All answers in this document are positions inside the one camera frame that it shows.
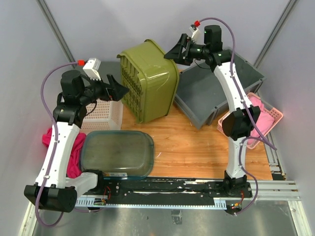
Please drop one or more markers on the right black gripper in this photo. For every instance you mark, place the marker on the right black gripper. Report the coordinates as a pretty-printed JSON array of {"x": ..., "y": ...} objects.
[{"x": 176, "y": 53}]

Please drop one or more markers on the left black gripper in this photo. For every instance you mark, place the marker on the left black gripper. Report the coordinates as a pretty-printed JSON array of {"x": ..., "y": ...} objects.
[{"x": 116, "y": 91}]

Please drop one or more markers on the dark grey plastic tray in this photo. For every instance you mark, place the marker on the dark grey plastic tray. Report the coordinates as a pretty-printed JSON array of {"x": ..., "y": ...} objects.
[{"x": 110, "y": 67}]

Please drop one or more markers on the white perforated plastic basket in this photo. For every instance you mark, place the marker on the white perforated plastic basket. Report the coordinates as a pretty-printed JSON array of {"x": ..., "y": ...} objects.
[{"x": 106, "y": 115}]

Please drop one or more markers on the olive green plastic basin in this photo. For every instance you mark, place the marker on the olive green plastic basin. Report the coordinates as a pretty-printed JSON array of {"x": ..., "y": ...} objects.
[{"x": 151, "y": 79}]

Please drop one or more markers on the grey plastic bin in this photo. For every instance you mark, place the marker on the grey plastic bin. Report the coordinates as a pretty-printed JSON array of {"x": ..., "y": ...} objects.
[{"x": 199, "y": 93}]

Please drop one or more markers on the translucent blue plastic tub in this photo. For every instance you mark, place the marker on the translucent blue plastic tub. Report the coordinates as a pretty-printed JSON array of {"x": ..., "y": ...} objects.
[{"x": 119, "y": 154}]

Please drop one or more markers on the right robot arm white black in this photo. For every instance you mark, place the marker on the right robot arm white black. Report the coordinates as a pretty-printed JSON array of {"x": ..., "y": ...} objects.
[{"x": 243, "y": 115}]

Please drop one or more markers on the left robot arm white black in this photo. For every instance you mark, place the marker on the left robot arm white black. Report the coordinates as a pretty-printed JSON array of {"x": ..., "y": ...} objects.
[{"x": 52, "y": 190}]

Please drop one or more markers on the magenta cloth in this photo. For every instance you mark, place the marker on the magenta cloth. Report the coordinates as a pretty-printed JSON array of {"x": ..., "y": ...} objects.
[{"x": 73, "y": 169}]

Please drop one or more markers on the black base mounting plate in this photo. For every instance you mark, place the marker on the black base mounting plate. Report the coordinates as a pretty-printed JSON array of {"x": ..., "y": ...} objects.
[{"x": 157, "y": 192}]

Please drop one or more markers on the pink folded cloth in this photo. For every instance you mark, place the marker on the pink folded cloth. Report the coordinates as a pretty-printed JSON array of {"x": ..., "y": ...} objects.
[{"x": 264, "y": 122}]

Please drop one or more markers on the pink plastic basket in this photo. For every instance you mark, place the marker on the pink plastic basket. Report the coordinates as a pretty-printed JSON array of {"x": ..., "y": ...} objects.
[{"x": 276, "y": 114}]

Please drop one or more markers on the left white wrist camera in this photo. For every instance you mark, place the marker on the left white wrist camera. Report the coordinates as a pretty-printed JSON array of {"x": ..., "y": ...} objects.
[{"x": 90, "y": 67}]

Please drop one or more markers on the aluminium frame rail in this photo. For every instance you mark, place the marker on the aluminium frame rail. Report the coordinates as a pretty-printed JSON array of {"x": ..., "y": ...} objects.
[{"x": 264, "y": 190}]

